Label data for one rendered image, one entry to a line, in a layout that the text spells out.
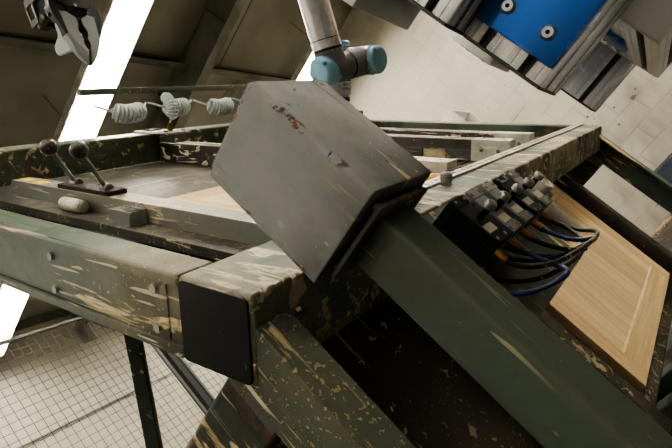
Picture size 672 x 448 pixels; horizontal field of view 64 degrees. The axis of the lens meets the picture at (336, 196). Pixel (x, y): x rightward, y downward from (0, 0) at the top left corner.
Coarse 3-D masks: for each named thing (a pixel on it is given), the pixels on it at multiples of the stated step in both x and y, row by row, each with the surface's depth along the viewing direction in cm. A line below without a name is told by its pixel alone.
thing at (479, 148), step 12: (408, 144) 186; (420, 144) 184; (432, 144) 181; (444, 144) 179; (456, 144) 176; (468, 144) 174; (480, 144) 171; (492, 144) 169; (504, 144) 167; (420, 156) 184; (456, 156) 177; (468, 156) 175; (480, 156) 172
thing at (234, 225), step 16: (16, 192) 136; (32, 192) 131; (48, 192) 126; (64, 192) 122; (80, 192) 118; (96, 208) 116; (144, 208) 106; (160, 208) 103; (176, 208) 101; (192, 208) 100; (208, 208) 100; (224, 208) 100; (160, 224) 104; (176, 224) 101; (192, 224) 98; (208, 224) 96; (224, 224) 93; (240, 224) 91; (256, 224) 89; (240, 240) 92; (256, 240) 90
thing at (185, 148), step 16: (176, 112) 186; (160, 144) 187; (176, 144) 182; (192, 144) 177; (208, 144) 176; (176, 160) 183; (192, 160) 179; (208, 160) 174; (432, 160) 130; (448, 160) 130
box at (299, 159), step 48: (288, 96) 52; (336, 96) 58; (240, 144) 53; (288, 144) 49; (336, 144) 49; (384, 144) 54; (240, 192) 54; (288, 192) 50; (336, 192) 47; (384, 192) 47; (288, 240) 52; (336, 240) 48
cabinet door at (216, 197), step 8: (192, 192) 126; (200, 192) 125; (208, 192) 125; (216, 192) 125; (224, 192) 126; (176, 200) 117; (184, 200) 117; (192, 200) 117; (200, 200) 117; (208, 200) 118; (216, 200) 118; (224, 200) 118; (232, 200) 117; (232, 208) 109; (240, 208) 109
